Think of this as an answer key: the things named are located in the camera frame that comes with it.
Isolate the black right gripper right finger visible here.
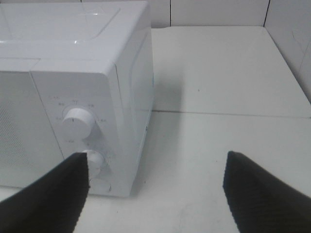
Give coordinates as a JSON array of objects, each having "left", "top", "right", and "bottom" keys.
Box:
[{"left": 223, "top": 151, "right": 311, "bottom": 233}]

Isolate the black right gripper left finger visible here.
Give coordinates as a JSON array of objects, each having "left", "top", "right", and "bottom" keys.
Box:
[{"left": 0, "top": 152, "right": 89, "bottom": 233}]

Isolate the white microwave door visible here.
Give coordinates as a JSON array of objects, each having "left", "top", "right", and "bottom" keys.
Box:
[{"left": 0, "top": 57, "right": 66, "bottom": 188}]

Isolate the white microwave knob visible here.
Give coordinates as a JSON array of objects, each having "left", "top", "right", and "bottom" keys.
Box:
[
  {"left": 62, "top": 107, "right": 95, "bottom": 140},
  {"left": 83, "top": 150, "right": 105, "bottom": 179}
]

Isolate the white microwave oven body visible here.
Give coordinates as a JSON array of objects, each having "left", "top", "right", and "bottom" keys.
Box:
[{"left": 0, "top": 1, "right": 154, "bottom": 197}]

